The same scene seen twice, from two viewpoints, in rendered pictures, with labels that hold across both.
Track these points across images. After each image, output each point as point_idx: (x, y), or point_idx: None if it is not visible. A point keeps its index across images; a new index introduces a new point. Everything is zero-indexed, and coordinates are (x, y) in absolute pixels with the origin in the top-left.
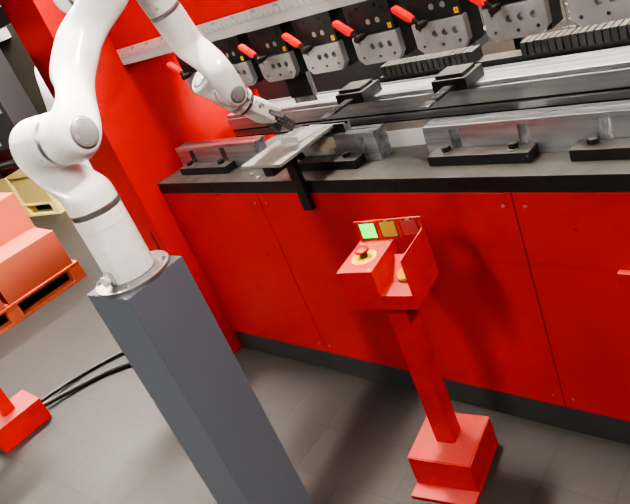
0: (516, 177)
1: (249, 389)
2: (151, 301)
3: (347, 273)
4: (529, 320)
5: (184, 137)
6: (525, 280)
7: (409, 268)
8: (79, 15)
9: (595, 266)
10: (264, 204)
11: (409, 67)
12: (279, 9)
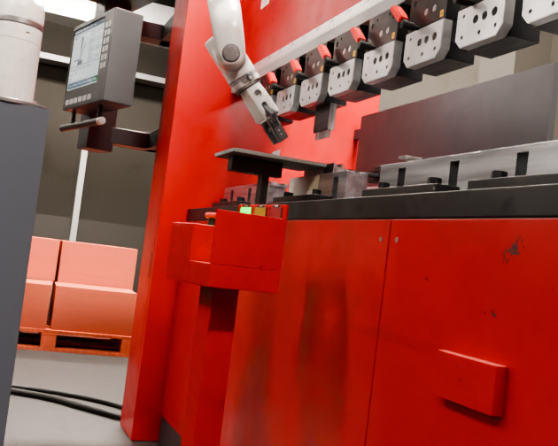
0: (400, 196)
1: (19, 298)
2: None
3: (179, 223)
4: (354, 434)
5: None
6: (368, 362)
7: (226, 231)
8: None
9: (429, 343)
10: None
11: None
12: (333, 26)
